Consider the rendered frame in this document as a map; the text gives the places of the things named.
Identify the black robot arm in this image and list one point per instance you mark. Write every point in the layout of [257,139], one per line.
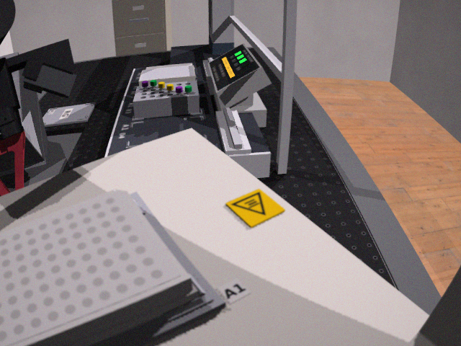
[49,68]

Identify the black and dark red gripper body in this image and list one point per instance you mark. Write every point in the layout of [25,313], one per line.
[10,122]

